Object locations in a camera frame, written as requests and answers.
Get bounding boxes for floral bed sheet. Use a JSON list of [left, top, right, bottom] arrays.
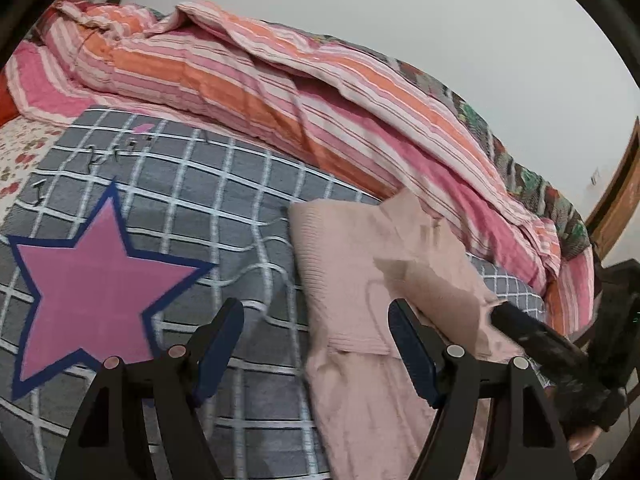
[[0, 116, 68, 221]]

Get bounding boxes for red pillow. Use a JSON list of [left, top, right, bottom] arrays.
[[0, 72, 23, 128]]

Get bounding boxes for pink knit sweater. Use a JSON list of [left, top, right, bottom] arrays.
[[288, 189, 551, 480]]

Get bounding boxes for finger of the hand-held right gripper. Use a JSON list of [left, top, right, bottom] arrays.
[[490, 302, 593, 386]]

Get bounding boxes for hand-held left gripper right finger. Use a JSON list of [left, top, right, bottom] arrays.
[[387, 299, 576, 480]]

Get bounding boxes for person's right hand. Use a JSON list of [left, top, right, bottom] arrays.
[[567, 422, 603, 463]]

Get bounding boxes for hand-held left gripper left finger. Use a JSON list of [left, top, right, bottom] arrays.
[[55, 297, 246, 480]]

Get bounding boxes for grey checked star blanket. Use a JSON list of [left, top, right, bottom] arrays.
[[0, 105, 548, 480]]

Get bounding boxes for pink orange striped quilt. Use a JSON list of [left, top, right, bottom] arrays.
[[5, 0, 596, 338]]

